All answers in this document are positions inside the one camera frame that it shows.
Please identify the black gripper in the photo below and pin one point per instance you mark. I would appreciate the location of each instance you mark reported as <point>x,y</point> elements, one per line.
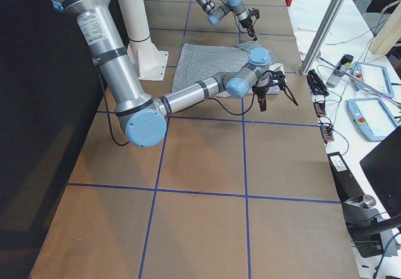
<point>260,90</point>
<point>247,25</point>

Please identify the navy white striped polo shirt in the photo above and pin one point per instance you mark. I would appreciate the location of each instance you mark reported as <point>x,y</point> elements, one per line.
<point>200,62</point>

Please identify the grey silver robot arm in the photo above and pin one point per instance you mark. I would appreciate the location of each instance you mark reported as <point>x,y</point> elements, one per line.
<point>244,18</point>
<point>141,117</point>

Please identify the orange black electronics board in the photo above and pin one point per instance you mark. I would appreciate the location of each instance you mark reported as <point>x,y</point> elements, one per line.
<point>325,124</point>

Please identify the upper teach pendant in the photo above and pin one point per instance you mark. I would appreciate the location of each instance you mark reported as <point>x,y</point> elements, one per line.
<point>375,76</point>

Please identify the teach pendant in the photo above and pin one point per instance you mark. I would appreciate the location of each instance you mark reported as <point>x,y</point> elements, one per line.
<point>375,76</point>
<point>372,118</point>

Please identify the lower teach pendant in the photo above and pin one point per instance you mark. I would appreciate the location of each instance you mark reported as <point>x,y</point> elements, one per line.
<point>372,118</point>

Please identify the black box with label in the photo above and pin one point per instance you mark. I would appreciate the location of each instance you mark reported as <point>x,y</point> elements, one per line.
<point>347,186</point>

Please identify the wooden beam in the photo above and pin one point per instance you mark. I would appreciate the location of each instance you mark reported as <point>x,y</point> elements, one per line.
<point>388,35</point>

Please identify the black monitor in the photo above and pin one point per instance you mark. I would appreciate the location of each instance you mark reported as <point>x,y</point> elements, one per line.
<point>381,167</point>

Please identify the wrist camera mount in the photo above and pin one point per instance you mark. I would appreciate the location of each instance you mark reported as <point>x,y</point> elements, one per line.
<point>262,102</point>
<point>254,12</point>

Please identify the aluminium frame post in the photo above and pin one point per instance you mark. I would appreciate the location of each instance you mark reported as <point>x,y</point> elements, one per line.
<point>321,34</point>

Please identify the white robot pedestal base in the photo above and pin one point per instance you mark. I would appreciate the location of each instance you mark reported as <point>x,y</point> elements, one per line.
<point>149,62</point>

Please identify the black camera stand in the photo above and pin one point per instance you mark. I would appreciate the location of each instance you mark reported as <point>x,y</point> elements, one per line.
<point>370,232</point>

